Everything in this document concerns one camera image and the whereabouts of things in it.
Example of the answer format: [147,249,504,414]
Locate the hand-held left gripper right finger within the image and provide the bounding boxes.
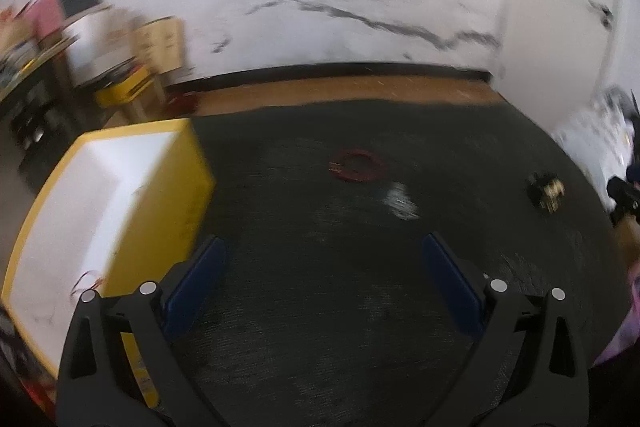
[421,232,588,427]

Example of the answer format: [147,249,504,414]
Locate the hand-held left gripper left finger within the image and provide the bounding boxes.
[56,234,227,427]

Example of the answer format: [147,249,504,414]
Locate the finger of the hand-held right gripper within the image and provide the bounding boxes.
[606,176,640,228]

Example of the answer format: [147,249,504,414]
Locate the black and gold bracelet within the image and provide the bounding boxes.
[526,172,568,212]

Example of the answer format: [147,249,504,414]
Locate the yellow box with white inside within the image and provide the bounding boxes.
[0,118,216,408]

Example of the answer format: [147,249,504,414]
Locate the white printed sack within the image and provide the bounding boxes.
[550,87,640,212]

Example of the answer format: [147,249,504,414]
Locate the dark dotted floral blanket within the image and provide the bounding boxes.
[165,97,621,427]

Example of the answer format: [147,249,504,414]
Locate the dark red cloth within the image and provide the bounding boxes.
[167,92,198,115]

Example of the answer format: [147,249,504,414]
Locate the brown cardboard box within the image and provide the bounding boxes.
[120,72,168,122]

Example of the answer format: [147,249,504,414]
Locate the white door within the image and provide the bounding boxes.
[495,0,640,118]

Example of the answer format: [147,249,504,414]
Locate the yellow and black flat box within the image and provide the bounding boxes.
[95,67,153,108]

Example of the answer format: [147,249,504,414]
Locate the black speakers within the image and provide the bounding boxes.
[10,102,56,142]

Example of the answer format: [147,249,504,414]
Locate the tan paper shopping bag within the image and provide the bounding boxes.
[135,18,186,75]

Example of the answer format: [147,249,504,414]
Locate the white paper shopping bag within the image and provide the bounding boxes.
[62,7,138,88]

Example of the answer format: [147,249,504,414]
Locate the pink box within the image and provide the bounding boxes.
[27,0,63,38]

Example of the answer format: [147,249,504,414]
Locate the black door handle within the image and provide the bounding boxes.
[587,0,613,28]

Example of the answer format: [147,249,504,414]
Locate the black frame desk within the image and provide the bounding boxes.
[0,37,76,168]

